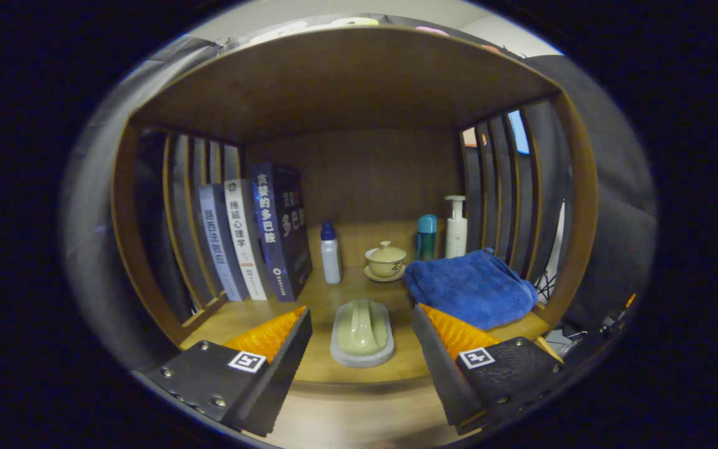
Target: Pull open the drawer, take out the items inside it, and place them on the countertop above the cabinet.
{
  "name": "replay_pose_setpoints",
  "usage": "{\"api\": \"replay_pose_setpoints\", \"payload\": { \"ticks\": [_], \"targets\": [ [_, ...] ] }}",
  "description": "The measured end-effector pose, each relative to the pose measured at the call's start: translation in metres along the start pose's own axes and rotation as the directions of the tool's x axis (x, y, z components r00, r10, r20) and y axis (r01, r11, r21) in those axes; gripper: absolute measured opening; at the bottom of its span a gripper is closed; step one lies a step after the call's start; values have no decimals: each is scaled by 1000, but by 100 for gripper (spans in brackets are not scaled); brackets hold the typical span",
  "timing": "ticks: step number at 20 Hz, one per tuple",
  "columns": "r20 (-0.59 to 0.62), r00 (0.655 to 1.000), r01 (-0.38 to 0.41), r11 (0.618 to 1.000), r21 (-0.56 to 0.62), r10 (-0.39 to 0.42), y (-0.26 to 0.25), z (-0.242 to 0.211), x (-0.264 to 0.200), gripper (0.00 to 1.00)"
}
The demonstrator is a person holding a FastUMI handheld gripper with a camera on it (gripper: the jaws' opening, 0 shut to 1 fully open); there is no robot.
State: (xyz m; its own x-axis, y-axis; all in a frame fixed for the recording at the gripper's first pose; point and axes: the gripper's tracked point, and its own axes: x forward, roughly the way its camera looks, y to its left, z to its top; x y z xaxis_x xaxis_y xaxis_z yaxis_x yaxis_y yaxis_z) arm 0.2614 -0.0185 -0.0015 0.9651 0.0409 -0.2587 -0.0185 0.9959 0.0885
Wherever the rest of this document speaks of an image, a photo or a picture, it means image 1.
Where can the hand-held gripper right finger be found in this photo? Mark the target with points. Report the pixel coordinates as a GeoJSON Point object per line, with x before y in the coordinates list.
{"type": "Point", "coordinates": [437, 365]}

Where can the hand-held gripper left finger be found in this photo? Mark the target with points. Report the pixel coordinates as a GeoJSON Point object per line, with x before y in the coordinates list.
{"type": "Point", "coordinates": [281, 368]}

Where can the green scrubbing brush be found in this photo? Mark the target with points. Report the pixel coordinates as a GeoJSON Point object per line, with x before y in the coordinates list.
{"type": "Point", "coordinates": [362, 330]}

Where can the wooden countertop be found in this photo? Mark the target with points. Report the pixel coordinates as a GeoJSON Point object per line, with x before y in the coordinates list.
{"type": "Point", "coordinates": [321, 299]}

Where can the wooden cabinet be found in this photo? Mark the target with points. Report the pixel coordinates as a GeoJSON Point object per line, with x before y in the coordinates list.
{"type": "Point", "coordinates": [346, 81]}

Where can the folded blue towel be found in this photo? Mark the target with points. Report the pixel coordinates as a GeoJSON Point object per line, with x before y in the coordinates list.
{"type": "Point", "coordinates": [471, 287]}

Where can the beige lidded teacup with saucer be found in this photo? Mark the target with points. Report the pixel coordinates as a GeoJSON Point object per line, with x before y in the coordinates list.
{"type": "Point", "coordinates": [386, 262]}

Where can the small white blue-capped bottle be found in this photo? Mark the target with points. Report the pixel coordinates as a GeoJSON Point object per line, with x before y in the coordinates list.
{"type": "Point", "coordinates": [331, 259]}

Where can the teal bottle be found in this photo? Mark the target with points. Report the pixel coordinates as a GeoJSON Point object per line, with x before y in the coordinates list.
{"type": "Point", "coordinates": [426, 240]}

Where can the white book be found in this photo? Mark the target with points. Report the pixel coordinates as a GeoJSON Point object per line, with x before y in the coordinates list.
{"type": "Point", "coordinates": [244, 243]}

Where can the dark blue book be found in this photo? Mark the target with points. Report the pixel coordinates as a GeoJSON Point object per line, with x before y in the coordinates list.
{"type": "Point", "coordinates": [278, 237]}

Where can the white pump bottle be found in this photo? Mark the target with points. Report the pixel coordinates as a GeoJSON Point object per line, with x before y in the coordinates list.
{"type": "Point", "coordinates": [455, 234]}

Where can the pale blue book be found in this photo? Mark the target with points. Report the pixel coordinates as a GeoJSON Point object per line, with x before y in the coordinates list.
{"type": "Point", "coordinates": [219, 249]}

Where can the black tripod stand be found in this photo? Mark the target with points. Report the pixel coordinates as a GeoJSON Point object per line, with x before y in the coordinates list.
{"type": "Point", "coordinates": [549, 280]}

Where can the black clamp with orange tip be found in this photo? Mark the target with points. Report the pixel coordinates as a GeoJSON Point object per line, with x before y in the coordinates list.
{"type": "Point", "coordinates": [614, 315]}

